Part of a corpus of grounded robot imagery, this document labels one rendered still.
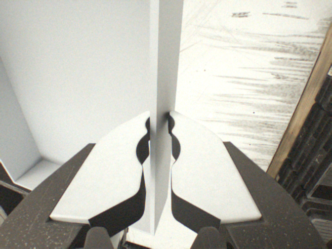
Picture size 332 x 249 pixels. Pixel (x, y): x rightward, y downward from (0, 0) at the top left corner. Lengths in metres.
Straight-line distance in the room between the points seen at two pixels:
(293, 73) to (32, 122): 0.54
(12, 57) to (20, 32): 0.03
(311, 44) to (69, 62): 0.48
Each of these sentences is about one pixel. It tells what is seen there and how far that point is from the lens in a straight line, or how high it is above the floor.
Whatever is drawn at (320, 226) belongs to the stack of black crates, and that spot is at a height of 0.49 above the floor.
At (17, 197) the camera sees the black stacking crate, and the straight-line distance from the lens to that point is 1.19.
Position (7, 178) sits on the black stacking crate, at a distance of 0.88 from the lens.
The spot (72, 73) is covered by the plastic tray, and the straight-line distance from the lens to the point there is 0.19.
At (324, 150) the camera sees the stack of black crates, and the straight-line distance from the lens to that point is 1.09.
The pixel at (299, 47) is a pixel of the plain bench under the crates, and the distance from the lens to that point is 0.52.
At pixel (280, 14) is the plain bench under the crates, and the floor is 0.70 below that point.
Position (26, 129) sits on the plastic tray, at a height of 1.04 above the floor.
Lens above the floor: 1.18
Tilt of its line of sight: 56 degrees down
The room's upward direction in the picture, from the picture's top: 154 degrees counter-clockwise
